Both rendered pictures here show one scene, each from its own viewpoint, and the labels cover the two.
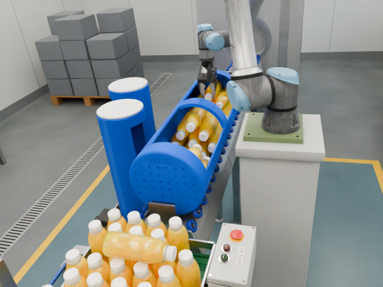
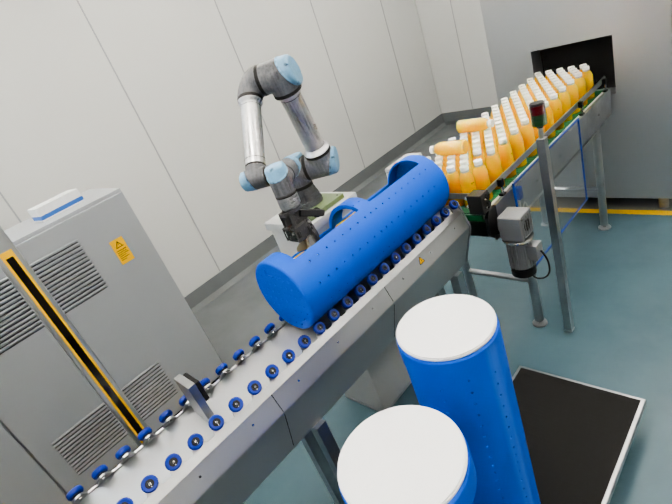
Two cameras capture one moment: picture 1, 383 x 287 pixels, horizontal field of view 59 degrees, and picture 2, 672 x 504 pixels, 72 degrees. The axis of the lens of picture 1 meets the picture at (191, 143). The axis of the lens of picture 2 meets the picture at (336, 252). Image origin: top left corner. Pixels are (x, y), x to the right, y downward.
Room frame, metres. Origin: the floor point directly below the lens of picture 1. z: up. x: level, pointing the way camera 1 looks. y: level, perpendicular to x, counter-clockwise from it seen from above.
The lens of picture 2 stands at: (2.85, 0.81, 1.85)
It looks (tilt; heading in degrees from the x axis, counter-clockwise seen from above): 25 degrees down; 214
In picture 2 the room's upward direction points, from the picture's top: 21 degrees counter-clockwise
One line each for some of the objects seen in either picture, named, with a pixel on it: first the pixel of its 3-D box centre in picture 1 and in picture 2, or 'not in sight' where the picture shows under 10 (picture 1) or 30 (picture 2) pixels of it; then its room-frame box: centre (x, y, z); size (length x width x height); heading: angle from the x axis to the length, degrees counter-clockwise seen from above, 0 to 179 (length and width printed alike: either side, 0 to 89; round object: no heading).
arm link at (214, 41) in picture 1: (216, 40); (283, 171); (1.55, -0.16, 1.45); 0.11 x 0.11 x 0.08; 14
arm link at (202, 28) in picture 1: (206, 36); (280, 180); (1.64, -0.12, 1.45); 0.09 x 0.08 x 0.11; 14
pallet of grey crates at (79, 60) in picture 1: (92, 57); not in sight; (4.99, 1.31, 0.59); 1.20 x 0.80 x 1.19; 72
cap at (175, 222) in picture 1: (175, 221); not in sight; (0.79, 0.07, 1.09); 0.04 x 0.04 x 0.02
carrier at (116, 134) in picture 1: (133, 169); (476, 433); (1.88, 0.40, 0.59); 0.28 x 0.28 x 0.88
